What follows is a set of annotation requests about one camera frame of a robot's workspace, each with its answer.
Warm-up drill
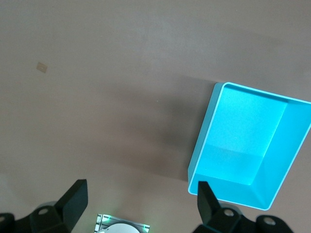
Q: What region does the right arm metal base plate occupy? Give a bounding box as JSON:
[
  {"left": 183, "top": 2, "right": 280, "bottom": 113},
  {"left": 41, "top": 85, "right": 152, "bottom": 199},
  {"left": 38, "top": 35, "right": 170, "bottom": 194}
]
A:
[{"left": 94, "top": 213, "right": 151, "bottom": 233}]

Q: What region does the teal plastic bin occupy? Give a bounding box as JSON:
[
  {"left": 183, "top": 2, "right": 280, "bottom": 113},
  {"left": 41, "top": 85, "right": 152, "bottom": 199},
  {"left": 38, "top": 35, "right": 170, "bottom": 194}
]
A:
[{"left": 187, "top": 82, "right": 311, "bottom": 211}]

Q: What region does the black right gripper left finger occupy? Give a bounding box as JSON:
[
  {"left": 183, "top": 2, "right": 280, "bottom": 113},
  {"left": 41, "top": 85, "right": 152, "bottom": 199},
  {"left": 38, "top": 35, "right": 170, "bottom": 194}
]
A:
[{"left": 0, "top": 179, "right": 88, "bottom": 233}]

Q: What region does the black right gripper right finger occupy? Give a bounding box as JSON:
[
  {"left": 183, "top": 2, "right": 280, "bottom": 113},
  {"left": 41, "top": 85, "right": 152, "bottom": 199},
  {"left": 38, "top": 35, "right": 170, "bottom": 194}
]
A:
[{"left": 194, "top": 181, "right": 294, "bottom": 233}]

